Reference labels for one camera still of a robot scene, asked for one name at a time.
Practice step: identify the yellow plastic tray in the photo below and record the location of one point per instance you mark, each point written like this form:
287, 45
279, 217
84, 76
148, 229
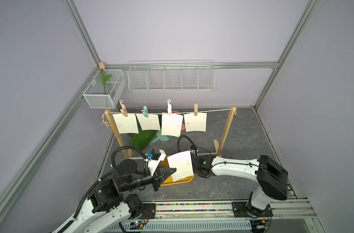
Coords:
181, 181

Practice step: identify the pink watering can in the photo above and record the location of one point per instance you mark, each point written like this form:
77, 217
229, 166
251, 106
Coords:
183, 125

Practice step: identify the white mesh basket small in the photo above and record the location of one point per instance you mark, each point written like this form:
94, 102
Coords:
94, 93

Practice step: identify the green dustpan brush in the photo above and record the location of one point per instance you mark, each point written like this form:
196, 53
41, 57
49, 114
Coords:
160, 137

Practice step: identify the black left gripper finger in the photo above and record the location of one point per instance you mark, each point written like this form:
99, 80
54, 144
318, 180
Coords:
165, 181
167, 172

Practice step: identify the pink artificial tulip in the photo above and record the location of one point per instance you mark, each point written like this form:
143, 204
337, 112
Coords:
105, 77

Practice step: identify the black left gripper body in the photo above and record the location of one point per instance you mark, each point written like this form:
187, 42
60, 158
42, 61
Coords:
154, 179

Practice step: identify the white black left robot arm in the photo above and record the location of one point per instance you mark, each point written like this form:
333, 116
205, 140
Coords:
104, 205

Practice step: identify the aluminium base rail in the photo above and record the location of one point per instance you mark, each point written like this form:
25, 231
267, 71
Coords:
290, 216

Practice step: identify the green clothespin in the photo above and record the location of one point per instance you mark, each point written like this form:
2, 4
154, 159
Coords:
145, 111

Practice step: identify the beige clothespin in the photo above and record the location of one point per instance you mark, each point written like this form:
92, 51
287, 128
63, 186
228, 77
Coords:
123, 109
195, 110

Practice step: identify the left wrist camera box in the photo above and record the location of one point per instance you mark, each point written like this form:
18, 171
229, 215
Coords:
153, 160

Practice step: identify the white wire basket long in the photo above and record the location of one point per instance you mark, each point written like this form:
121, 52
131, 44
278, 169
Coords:
172, 75

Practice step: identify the white hook clothespin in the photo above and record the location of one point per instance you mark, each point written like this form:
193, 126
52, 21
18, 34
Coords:
169, 107

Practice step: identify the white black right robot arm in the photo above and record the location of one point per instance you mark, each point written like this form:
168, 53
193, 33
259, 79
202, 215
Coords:
271, 177

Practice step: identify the postcard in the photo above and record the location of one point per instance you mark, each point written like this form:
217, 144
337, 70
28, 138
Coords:
171, 124
149, 123
183, 163
196, 123
126, 125

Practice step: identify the green artificial grass mat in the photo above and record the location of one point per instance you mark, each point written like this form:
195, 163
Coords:
141, 138

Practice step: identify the wooden drying rack frame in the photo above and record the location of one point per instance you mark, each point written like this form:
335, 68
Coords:
108, 121

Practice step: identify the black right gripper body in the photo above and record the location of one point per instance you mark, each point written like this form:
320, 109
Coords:
196, 171

